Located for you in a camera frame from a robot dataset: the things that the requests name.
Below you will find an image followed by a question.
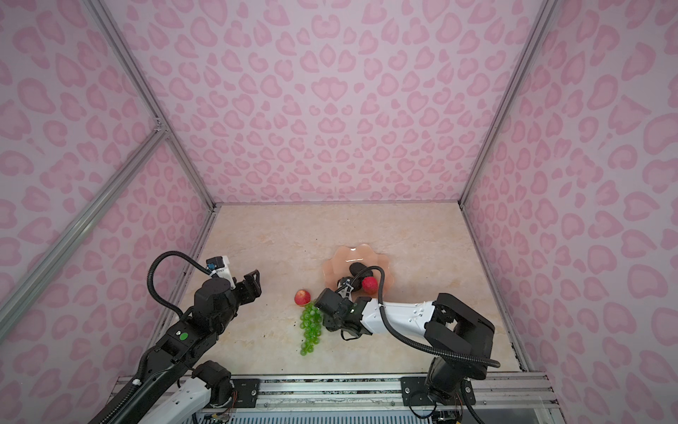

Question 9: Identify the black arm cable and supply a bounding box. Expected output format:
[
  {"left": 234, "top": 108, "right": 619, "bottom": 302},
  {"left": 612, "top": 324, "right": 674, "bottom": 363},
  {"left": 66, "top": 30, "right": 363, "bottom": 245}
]
[
  {"left": 346, "top": 264, "right": 501, "bottom": 369},
  {"left": 147, "top": 250, "right": 213, "bottom": 319}
]

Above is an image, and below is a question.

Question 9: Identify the aluminium post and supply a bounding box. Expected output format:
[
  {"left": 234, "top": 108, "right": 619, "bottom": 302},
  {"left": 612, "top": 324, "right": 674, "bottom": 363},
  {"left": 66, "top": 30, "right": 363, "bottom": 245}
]
[
  {"left": 458, "top": 0, "right": 561, "bottom": 210},
  {"left": 82, "top": 0, "right": 217, "bottom": 211}
]

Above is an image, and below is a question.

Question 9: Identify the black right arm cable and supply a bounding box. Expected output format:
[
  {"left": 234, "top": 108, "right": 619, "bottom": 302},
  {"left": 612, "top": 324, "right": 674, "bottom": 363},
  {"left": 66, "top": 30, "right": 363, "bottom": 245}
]
[{"left": 346, "top": 264, "right": 501, "bottom": 369}]

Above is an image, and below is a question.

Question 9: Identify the right rear aluminium post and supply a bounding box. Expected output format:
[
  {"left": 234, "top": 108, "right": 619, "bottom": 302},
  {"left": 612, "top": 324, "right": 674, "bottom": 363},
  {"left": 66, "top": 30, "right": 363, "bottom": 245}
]
[{"left": 458, "top": 0, "right": 561, "bottom": 210}]

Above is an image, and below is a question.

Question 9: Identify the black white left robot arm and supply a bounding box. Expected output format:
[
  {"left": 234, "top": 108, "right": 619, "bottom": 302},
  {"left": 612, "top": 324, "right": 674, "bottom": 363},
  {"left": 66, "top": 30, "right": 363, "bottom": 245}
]
[{"left": 92, "top": 251, "right": 262, "bottom": 423}]

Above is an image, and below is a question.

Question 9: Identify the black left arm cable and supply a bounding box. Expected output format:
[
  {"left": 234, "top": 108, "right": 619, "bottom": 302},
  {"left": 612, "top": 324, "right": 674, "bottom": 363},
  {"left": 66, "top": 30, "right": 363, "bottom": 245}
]
[{"left": 147, "top": 250, "right": 213, "bottom": 319}]

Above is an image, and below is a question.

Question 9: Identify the pink scalloped fruit bowl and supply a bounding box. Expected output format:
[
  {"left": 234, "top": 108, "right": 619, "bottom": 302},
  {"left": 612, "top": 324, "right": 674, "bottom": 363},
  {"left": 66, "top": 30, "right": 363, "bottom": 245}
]
[{"left": 321, "top": 244, "right": 395, "bottom": 293}]

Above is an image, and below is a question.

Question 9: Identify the left rear aluminium post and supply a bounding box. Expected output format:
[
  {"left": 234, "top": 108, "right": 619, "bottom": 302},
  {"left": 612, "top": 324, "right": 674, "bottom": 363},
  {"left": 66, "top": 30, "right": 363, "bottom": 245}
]
[{"left": 82, "top": 0, "right": 217, "bottom": 211}]

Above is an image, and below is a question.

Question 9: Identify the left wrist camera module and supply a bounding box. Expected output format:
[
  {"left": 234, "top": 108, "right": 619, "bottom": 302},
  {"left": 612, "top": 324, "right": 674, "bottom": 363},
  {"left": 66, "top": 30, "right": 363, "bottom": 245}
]
[{"left": 206, "top": 255, "right": 234, "bottom": 279}]

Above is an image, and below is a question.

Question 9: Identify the red apple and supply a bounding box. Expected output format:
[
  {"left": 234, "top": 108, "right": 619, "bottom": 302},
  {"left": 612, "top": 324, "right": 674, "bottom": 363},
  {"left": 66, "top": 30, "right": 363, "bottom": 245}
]
[
  {"left": 294, "top": 289, "right": 312, "bottom": 307},
  {"left": 361, "top": 276, "right": 380, "bottom": 295}
]

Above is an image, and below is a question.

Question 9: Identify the aluminium frame diagonal bar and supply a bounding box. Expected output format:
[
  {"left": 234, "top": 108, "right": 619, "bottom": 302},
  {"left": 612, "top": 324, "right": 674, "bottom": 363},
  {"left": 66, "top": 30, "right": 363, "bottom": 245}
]
[{"left": 1, "top": 125, "right": 167, "bottom": 340}]

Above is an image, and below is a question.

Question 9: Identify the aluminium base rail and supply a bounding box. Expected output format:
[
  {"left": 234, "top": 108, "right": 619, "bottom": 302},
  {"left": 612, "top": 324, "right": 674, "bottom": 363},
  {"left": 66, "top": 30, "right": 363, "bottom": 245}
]
[{"left": 97, "top": 372, "right": 565, "bottom": 424}]

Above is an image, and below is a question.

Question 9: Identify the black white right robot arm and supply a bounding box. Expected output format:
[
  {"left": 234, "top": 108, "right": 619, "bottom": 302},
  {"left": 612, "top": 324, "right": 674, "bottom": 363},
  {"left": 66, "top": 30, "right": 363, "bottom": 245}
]
[{"left": 315, "top": 289, "right": 501, "bottom": 405}]

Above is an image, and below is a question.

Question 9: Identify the green grape bunch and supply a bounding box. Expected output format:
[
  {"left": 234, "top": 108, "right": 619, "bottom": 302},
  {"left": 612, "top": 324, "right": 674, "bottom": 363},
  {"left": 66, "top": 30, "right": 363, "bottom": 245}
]
[{"left": 299, "top": 303, "right": 323, "bottom": 356}]

